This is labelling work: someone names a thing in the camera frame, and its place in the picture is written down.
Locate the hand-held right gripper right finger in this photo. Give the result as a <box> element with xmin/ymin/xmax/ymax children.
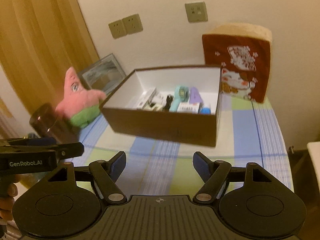
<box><xmin>193</xmin><ymin>151</ymin><xmax>284</xmax><ymax>203</ymax></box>

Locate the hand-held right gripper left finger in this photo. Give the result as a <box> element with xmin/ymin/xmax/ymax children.
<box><xmin>35</xmin><ymin>151</ymin><xmax>127</xmax><ymax>204</ymax></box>

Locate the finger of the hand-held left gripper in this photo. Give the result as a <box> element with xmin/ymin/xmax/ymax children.
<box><xmin>24</xmin><ymin>137</ymin><xmax>57</xmax><ymax>145</ymax></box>
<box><xmin>56</xmin><ymin>142</ymin><xmax>85</xmax><ymax>159</ymax></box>

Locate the brown cardboard box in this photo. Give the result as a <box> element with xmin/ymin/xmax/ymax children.
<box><xmin>99</xmin><ymin>65</ymin><xmax>223</xmax><ymax>147</ymax></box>

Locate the purple tube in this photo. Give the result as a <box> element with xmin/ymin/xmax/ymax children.
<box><xmin>189</xmin><ymin>87</ymin><xmax>202</xmax><ymax>103</ymax></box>

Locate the white ointment carton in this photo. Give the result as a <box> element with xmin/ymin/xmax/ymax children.
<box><xmin>137</xmin><ymin>88</ymin><xmax>157</xmax><ymax>109</ymax></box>

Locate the mint handheld fan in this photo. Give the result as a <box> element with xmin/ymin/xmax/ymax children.
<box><xmin>170</xmin><ymin>85</ymin><xmax>191</xmax><ymax>112</ymax></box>

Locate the person's left hand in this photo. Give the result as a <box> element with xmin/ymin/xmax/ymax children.
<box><xmin>0</xmin><ymin>184</ymin><xmax>18</xmax><ymax>222</ymax></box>

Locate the brown metal canister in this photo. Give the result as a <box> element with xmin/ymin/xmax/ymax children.
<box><xmin>29</xmin><ymin>103</ymin><xmax>80</xmax><ymax>143</ymax></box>

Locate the pink starfish plush toy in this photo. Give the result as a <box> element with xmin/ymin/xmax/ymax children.
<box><xmin>55</xmin><ymin>67</ymin><xmax>107</xmax><ymax>128</ymax></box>

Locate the checked tablecloth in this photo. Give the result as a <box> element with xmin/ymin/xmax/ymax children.
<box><xmin>60</xmin><ymin>95</ymin><xmax>294</xmax><ymax>200</ymax></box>

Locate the white hair claw clip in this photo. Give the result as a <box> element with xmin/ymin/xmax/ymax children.
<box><xmin>145</xmin><ymin>102</ymin><xmax>163</xmax><ymax>112</ymax></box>

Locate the wooden door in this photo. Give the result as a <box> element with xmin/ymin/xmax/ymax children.
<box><xmin>0</xmin><ymin>0</ymin><xmax>99</xmax><ymax>120</ymax></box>

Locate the red cat print cushion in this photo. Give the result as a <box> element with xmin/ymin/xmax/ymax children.
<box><xmin>202</xmin><ymin>23</ymin><xmax>273</xmax><ymax>103</ymax></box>

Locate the grey picture frame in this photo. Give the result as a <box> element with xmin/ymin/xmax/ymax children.
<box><xmin>77</xmin><ymin>53</ymin><xmax>127</xmax><ymax>94</ymax></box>

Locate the beige wall socket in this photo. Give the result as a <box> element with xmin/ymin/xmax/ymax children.
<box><xmin>185</xmin><ymin>1</ymin><xmax>208</xmax><ymax>23</ymax></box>
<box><xmin>108</xmin><ymin>19</ymin><xmax>127</xmax><ymax>39</ymax></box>
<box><xmin>122</xmin><ymin>14</ymin><xmax>143</xmax><ymax>35</ymax></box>

